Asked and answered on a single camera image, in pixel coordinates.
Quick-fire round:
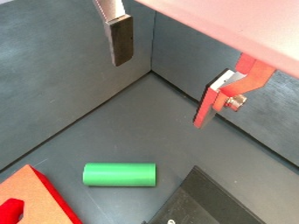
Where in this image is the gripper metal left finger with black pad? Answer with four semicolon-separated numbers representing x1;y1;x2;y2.
92;0;134;67

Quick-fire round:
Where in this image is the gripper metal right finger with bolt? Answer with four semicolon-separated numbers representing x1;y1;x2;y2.
194;53;276;129

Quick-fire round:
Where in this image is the green cylinder peg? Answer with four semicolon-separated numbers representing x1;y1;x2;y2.
83;163;156;186

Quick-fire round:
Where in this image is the black curved holder block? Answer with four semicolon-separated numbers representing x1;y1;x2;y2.
143;165;266;224

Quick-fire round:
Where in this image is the red shape sorter box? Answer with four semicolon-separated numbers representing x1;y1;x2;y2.
0;164;83;224

